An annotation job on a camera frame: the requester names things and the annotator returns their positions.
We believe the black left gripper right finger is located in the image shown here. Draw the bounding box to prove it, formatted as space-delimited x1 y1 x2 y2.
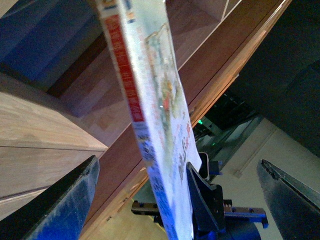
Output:
256 159 320 240

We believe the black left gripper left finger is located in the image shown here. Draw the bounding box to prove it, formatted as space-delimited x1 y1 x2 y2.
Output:
0 155 100 240

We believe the white red picture book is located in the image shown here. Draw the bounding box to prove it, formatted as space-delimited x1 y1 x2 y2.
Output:
96 0 202 240

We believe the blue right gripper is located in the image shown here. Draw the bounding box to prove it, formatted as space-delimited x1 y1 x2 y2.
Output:
131 152 270 240

